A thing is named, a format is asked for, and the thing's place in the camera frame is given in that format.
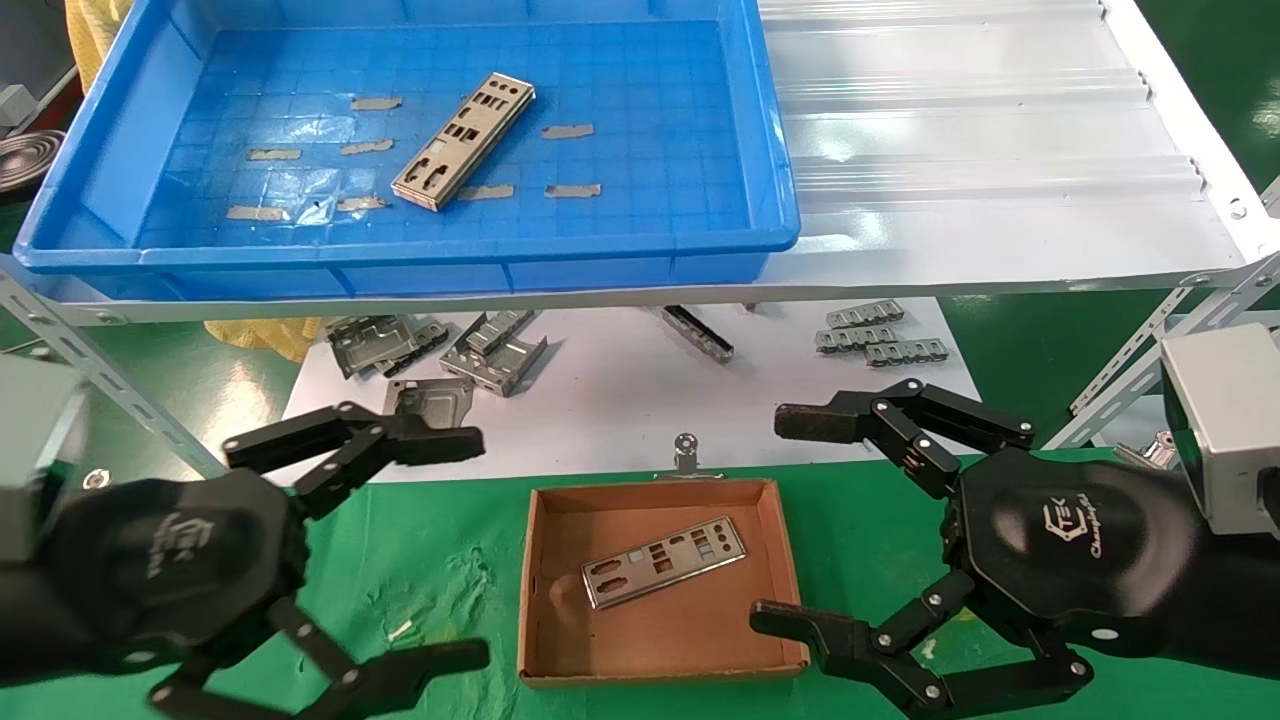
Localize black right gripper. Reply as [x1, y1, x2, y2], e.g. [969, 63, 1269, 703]
[750, 378, 1216, 719]

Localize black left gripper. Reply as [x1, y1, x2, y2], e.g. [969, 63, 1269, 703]
[40, 470, 491, 720]

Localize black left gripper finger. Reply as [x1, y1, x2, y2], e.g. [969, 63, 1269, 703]
[222, 402, 487, 521]

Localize silver metal IO shield plate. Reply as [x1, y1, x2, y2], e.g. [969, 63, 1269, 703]
[390, 72, 536, 213]
[582, 517, 748, 610]

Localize brown cardboard box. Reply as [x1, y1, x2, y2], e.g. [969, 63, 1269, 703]
[517, 478, 811, 689]

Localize blue plastic tray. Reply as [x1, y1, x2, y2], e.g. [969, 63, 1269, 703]
[13, 0, 803, 301]

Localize small grey box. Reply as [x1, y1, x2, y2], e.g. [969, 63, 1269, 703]
[0, 84, 41, 129]

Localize flat square metal plate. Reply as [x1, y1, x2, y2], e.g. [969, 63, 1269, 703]
[385, 377, 476, 429]

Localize green table cloth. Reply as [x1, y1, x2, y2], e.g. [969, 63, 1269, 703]
[0, 450, 1280, 720]

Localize white paper sheet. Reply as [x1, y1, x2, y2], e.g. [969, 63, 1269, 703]
[258, 298, 983, 488]

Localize small notched metal strip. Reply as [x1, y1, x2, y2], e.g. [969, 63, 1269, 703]
[826, 300, 906, 329]
[815, 325, 898, 354]
[865, 339, 951, 368]

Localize yellow plastic bag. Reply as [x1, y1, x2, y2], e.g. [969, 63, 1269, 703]
[205, 317, 326, 363]
[65, 0, 136, 93]

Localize long narrow metal bar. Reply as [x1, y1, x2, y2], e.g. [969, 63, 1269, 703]
[650, 305, 736, 363]

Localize white perforated shelf brace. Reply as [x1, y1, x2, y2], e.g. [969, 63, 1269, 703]
[1040, 250, 1280, 451]
[0, 255, 233, 479]

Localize white metal shelf table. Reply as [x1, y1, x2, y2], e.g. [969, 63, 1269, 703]
[0, 0, 1280, 327]

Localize round metal coil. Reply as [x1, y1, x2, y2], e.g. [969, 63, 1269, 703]
[0, 128, 69, 193]

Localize folded grey metal bracket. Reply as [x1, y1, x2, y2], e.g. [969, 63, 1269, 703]
[440, 310, 549, 398]

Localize bent grey metal bracket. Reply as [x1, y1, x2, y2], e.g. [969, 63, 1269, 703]
[325, 313, 451, 381]

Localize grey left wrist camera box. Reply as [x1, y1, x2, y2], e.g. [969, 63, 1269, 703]
[0, 355, 91, 566]

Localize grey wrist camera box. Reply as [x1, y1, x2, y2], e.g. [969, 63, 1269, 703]
[1160, 323, 1280, 538]
[0, 355, 91, 566]

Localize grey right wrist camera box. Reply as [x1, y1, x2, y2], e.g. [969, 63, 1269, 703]
[1160, 323, 1280, 538]

